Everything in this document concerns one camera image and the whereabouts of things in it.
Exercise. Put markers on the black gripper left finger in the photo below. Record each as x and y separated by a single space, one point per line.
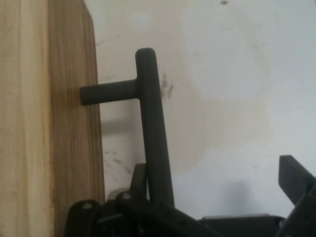
128 217

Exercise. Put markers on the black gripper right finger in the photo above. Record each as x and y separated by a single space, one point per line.
296 180

